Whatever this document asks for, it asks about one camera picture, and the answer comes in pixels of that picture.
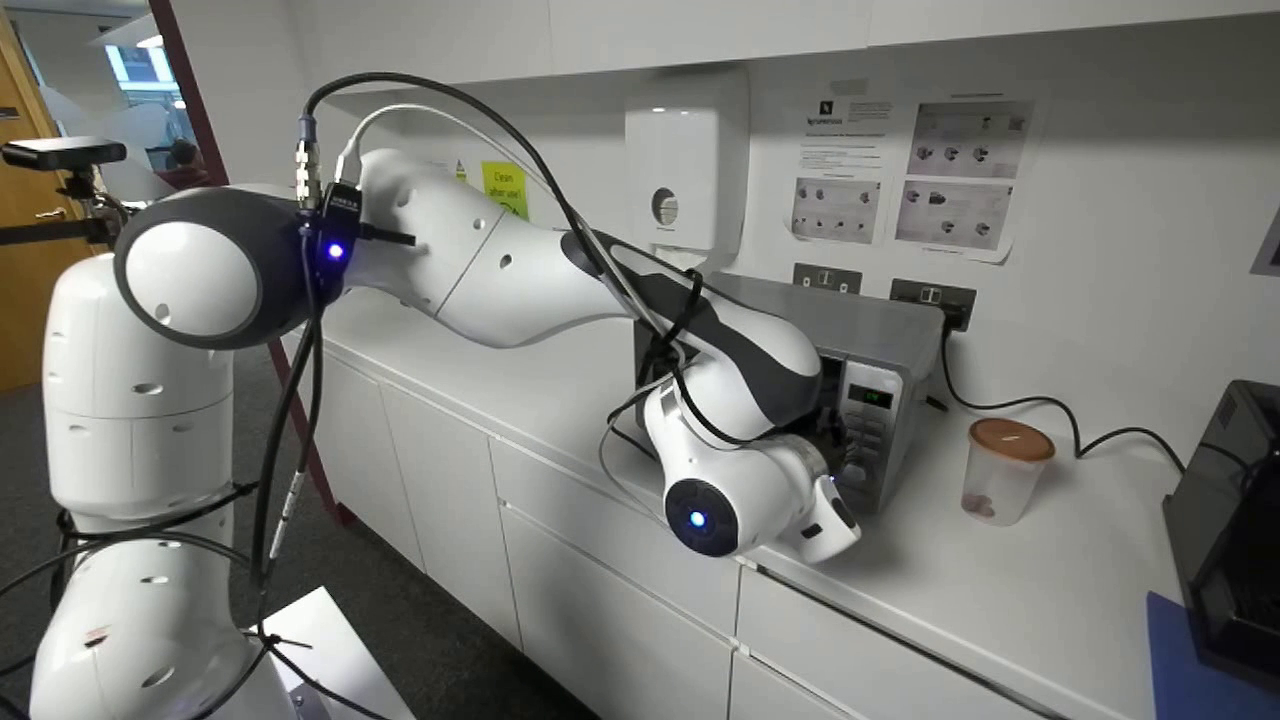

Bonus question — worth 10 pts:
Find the black countertop appliance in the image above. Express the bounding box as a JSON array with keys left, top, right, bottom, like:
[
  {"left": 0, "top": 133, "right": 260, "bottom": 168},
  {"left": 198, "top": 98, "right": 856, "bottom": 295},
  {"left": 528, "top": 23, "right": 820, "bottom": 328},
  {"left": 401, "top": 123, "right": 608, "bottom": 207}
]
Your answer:
[{"left": 1162, "top": 377, "right": 1280, "bottom": 690}]

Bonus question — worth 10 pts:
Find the grey microwave oven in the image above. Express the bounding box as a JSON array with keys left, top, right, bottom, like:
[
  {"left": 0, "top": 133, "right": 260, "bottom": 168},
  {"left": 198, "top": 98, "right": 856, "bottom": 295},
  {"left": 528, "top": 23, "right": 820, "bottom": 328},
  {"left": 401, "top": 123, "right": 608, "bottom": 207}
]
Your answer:
[{"left": 631, "top": 271, "right": 953, "bottom": 524}]

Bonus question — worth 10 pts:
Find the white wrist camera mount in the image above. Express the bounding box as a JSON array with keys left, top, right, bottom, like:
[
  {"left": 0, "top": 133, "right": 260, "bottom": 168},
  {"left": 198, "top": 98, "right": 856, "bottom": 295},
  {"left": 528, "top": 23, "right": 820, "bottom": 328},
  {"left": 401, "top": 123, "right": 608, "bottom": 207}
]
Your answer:
[{"left": 795, "top": 471, "right": 867, "bottom": 568}]

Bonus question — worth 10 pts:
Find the white wall cabinet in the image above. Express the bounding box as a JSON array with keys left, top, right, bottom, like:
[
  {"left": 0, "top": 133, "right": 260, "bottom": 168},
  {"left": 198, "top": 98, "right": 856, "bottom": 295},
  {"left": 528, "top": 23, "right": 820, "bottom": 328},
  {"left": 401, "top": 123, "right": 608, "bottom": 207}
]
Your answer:
[{"left": 173, "top": 0, "right": 1280, "bottom": 98}]

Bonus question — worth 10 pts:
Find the white base platform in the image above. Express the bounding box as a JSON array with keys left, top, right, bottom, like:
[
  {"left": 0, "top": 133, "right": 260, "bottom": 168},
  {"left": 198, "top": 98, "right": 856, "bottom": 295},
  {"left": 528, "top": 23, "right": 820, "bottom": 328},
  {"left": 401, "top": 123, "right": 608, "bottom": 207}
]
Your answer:
[{"left": 256, "top": 584, "right": 415, "bottom": 720}]

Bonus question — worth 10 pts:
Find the white counter cabinet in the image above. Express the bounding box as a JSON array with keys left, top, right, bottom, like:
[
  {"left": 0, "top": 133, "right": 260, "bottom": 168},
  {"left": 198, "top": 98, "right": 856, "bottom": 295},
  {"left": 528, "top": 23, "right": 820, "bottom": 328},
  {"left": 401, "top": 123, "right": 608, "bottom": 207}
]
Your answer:
[{"left": 271, "top": 285, "right": 1178, "bottom": 720}]

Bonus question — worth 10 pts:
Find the wooden door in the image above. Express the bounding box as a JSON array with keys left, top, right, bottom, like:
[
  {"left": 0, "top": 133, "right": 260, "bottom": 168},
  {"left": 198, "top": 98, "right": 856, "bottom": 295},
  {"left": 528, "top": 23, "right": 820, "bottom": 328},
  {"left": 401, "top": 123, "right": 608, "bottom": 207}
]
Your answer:
[{"left": 0, "top": 12, "right": 128, "bottom": 398}]

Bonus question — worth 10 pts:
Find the clear cup with brown lid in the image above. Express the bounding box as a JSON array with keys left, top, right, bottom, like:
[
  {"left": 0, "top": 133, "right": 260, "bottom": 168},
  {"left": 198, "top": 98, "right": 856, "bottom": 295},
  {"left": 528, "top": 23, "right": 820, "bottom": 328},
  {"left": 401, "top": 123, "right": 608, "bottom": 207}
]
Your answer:
[{"left": 961, "top": 414, "right": 1062, "bottom": 529}]

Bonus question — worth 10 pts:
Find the yellow sticker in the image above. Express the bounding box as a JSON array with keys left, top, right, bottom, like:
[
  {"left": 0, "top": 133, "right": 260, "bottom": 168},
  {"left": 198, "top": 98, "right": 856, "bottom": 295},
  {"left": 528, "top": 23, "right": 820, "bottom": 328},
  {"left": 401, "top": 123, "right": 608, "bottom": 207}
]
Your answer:
[{"left": 475, "top": 154, "right": 531, "bottom": 222}]

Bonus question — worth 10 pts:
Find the black camera on stand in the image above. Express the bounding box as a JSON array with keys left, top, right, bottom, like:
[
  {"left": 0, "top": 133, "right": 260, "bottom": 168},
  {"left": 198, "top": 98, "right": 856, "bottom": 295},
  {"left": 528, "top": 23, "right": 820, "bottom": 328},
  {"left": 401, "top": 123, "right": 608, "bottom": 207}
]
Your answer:
[{"left": 0, "top": 134, "right": 131, "bottom": 250}]

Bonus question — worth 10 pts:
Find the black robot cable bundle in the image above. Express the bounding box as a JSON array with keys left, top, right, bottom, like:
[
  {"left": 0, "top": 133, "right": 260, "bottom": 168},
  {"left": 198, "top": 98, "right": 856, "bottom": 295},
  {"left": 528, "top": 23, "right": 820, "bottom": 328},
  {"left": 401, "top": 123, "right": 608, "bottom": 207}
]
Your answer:
[{"left": 0, "top": 73, "right": 804, "bottom": 720}]

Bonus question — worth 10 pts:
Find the white wall dispenser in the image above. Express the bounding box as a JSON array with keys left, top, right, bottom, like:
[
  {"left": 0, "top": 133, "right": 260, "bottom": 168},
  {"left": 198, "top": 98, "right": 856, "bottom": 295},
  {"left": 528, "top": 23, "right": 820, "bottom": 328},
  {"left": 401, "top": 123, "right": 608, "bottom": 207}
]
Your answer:
[{"left": 620, "top": 98, "right": 753, "bottom": 256}]

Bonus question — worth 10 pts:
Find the white instruction poster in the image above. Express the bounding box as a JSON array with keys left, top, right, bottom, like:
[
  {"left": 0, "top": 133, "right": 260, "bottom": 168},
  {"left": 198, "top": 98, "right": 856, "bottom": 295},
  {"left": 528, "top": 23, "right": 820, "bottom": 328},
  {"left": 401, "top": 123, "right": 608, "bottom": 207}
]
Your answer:
[{"left": 786, "top": 93, "right": 1042, "bottom": 263}]

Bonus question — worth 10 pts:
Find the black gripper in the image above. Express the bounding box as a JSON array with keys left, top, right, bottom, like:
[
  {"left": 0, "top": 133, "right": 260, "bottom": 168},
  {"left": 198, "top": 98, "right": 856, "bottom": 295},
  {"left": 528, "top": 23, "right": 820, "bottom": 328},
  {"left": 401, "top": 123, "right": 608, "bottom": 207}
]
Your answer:
[{"left": 804, "top": 386, "right": 867, "bottom": 487}]

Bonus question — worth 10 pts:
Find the wide black wall socket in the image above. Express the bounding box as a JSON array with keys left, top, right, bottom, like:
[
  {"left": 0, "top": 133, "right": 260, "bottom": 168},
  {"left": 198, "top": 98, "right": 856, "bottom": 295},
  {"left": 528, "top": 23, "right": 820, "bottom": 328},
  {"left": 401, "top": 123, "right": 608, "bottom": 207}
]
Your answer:
[{"left": 888, "top": 274, "right": 980, "bottom": 334}]

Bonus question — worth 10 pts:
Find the blue mat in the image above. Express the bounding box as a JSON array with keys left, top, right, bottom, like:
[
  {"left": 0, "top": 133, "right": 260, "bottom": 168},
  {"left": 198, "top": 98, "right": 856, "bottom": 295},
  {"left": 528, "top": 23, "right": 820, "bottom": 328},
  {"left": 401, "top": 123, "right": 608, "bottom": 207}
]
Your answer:
[{"left": 1143, "top": 591, "right": 1280, "bottom": 720}]

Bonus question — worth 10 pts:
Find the black microwave power cable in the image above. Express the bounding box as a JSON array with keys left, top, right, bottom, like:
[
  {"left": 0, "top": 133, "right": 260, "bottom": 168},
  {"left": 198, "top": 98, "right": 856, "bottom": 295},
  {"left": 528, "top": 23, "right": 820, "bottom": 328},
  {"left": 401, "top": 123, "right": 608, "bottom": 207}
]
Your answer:
[{"left": 931, "top": 331, "right": 1194, "bottom": 476}]

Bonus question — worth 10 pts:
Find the small black wall socket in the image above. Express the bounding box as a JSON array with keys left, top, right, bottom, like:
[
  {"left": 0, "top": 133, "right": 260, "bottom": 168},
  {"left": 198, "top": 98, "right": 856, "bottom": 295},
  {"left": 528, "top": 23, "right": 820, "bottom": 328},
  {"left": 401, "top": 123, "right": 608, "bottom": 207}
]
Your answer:
[{"left": 793, "top": 260, "right": 867, "bottom": 295}]

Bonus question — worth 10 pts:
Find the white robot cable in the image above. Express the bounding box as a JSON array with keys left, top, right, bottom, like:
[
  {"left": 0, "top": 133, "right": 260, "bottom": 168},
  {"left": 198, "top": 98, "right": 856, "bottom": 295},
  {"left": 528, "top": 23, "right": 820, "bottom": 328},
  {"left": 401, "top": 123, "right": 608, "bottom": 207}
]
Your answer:
[{"left": 330, "top": 98, "right": 500, "bottom": 180}]

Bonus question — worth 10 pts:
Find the dark red door frame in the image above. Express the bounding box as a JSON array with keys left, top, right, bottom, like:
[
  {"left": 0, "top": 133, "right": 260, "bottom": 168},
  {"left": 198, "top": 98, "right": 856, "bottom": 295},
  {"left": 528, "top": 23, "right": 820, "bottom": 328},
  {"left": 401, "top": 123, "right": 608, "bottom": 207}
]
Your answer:
[{"left": 145, "top": 0, "right": 351, "bottom": 529}]

